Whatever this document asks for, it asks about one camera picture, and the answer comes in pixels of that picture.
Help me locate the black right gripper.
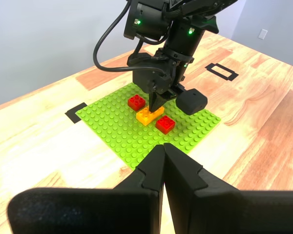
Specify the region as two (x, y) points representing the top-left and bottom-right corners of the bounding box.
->
(126, 50), (194, 113)

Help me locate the yellow rectangular brick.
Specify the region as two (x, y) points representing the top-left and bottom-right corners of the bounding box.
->
(136, 105), (165, 127)

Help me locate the green studded baseplate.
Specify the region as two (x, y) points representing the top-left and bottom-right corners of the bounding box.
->
(75, 82), (222, 170)

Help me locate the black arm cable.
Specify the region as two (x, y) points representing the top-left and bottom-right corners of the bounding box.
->
(92, 0), (167, 73)

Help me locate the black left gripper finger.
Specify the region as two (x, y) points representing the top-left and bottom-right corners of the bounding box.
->
(163, 142), (293, 234)
(6, 143), (166, 234)

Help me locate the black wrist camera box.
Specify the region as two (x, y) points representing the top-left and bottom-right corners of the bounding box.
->
(175, 88), (209, 116)

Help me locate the red square brick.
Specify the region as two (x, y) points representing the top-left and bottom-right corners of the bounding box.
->
(127, 94), (147, 112)
(155, 115), (176, 135)

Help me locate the black tape corner marker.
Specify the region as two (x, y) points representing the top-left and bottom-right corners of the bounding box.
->
(64, 102), (88, 124)

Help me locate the black tape rectangle marker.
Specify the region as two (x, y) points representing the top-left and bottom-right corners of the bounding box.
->
(205, 62), (240, 82)

